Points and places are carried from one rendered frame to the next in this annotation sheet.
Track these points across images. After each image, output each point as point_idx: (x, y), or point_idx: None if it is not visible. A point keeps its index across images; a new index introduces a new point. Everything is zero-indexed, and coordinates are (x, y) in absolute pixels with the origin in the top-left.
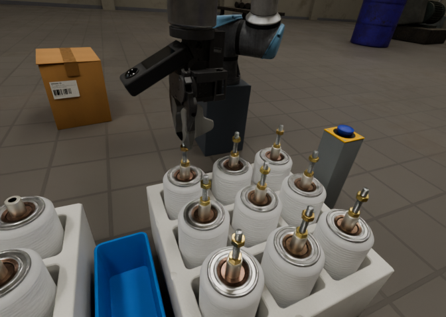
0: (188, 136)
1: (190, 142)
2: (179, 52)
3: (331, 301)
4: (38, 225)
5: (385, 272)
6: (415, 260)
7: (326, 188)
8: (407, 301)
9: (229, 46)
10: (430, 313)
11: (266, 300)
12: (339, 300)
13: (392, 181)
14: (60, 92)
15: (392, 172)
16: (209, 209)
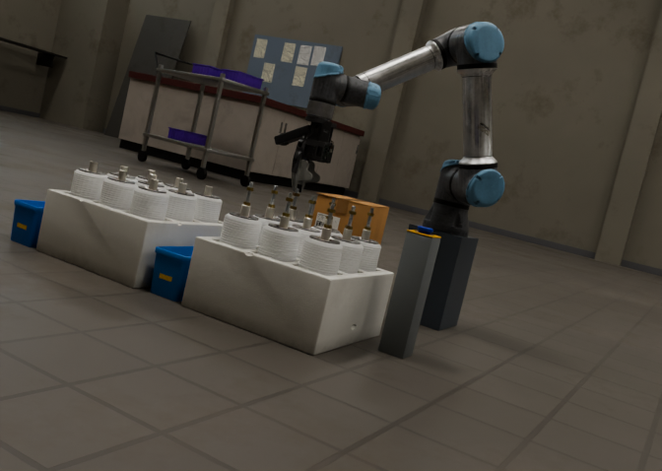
0: (292, 175)
1: (293, 182)
2: (303, 126)
3: (273, 260)
4: (207, 199)
5: (322, 276)
6: (430, 394)
7: (393, 287)
8: (363, 378)
9: (446, 188)
10: (365, 385)
11: (249, 249)
12: (278, 262)
13: (580, 415)
14: (321, 225)
15: (608, 420)
16: (269, 212)
